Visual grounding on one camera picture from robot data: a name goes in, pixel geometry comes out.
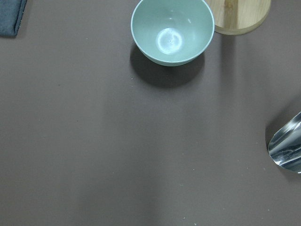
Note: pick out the mint green bowl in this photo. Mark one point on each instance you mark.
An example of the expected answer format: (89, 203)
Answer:
(172, 32)

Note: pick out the bamboo cup tree stand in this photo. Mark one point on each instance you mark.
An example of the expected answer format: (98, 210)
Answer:
(237, 17)

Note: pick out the grey folded cloth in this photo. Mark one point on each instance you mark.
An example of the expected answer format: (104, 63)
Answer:
(11, 14)

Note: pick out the silver metal scoop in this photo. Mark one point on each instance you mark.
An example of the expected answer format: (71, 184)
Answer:
(285, 146)

